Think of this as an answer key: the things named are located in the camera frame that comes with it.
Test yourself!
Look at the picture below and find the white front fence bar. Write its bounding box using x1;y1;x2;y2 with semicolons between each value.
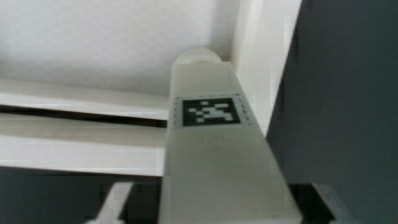
0;113;165;177

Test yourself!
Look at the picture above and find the white desk leg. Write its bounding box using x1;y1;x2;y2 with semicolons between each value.
158;47;302;224

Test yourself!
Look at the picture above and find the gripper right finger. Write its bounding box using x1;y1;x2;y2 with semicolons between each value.
313;183;359;224

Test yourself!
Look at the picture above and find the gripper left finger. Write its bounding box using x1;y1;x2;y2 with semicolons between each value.
84;182;135;224

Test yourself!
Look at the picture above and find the white desk top tray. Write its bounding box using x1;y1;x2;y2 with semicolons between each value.
0;0;306;138

